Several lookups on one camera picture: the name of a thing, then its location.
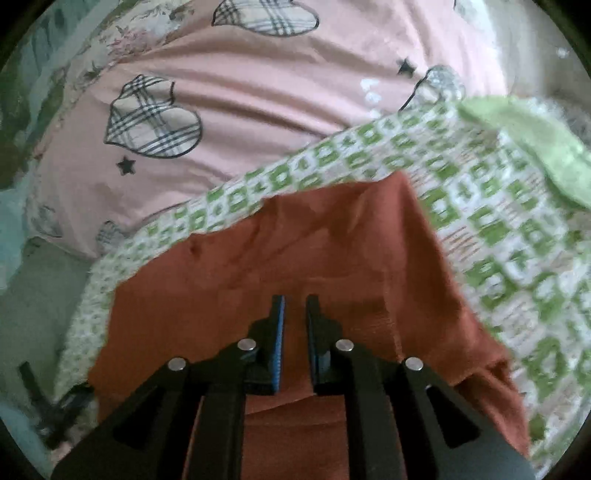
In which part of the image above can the rust orange garment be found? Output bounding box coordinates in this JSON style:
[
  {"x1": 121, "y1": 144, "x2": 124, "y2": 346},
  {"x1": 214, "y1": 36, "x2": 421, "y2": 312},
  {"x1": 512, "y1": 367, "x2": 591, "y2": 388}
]
[{"x1": 88, "y1": 172, "x2": 531, "y2": 480}]

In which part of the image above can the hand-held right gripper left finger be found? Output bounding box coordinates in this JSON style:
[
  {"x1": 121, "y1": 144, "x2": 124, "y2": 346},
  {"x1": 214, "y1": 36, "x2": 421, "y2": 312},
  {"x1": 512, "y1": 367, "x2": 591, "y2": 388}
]
[{"x1": 51, "y1": 294, "x2": 288, "y2": 480}]

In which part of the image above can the black chair base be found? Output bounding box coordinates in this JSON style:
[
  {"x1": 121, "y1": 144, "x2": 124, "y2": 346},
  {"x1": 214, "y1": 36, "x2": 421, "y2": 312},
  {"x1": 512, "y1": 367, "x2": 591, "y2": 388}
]
[{"x1": 17, "y1": 360, "x2": 95, "y2": 450}]

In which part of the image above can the green patterned white blanket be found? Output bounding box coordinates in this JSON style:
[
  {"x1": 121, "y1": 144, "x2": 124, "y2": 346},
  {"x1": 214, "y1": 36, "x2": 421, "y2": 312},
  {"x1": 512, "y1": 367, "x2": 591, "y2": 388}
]
[{"x1": 53, "y1": 99, "x2": 591, "y2": 476}]

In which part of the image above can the pink heart print bedding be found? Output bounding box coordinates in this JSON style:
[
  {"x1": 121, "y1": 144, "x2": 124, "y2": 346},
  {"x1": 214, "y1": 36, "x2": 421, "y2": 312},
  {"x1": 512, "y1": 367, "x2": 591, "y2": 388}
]
[{"x1": 28, "y1": 0, "x2": 513, "y2": 259}]

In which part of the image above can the floral green pillow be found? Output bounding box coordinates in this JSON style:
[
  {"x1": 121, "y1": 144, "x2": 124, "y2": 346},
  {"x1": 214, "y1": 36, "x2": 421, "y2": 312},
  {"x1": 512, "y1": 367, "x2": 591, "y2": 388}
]
[{"x1": 0, "y1": 0, "x2": 153, "y2": 190}]

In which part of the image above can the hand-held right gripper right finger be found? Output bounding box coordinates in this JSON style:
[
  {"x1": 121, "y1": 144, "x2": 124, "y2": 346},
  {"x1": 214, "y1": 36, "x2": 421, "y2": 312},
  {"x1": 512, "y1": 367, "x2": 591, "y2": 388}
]
[{"x1": 305, "y1": 295, "x2": 536, "y2": 480}]

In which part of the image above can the light green cloth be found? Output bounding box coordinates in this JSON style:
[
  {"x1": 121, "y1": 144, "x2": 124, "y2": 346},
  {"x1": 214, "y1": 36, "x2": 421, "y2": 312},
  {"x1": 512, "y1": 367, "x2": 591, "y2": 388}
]
[{"x1": 458, "y1": 95, "x2": 591, "y2": 209}]

